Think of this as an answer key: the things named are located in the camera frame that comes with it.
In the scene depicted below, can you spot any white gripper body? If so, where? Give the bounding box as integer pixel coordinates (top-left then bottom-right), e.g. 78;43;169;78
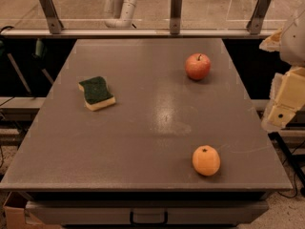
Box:
279;4;305;67

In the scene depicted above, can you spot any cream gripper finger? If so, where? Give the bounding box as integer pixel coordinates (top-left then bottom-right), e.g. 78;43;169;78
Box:
261;66;305;132
259;28;283;52

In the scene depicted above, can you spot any green and yellow sponge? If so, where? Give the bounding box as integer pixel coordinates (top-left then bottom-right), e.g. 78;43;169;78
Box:
78;76;115;112

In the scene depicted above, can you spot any red apple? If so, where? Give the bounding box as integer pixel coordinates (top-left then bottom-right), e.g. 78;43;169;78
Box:
185;53;211;80

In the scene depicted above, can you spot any orange fruit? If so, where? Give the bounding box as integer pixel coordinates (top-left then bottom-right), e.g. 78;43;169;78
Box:
193;145;220;177

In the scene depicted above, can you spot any cardboard box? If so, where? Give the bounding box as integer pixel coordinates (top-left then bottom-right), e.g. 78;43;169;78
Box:
3;192;62;229

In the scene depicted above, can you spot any right metal bracket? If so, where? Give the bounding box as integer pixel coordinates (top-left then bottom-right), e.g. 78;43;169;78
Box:
246;0;272;34

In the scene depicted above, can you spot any metal bracket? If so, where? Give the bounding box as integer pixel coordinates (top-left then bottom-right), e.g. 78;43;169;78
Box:
39;0;63;34
170;0;182;34
246;0;272;34

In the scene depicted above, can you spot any black cable on floor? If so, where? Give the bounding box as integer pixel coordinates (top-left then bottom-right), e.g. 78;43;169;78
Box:
270;131;305;198

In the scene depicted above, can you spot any middle metal bracket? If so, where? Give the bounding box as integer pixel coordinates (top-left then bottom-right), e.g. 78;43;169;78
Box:
170;0;182;34

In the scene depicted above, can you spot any left metal bracket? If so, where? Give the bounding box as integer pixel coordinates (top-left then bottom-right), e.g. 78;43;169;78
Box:
39;0;63;34

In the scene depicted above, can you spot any grey drawer with handle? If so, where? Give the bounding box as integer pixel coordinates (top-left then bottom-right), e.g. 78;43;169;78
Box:
26;200;269;226

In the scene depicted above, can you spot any metal rail with glass panel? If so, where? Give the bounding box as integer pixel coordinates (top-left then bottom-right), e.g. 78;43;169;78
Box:
1;26;276;39

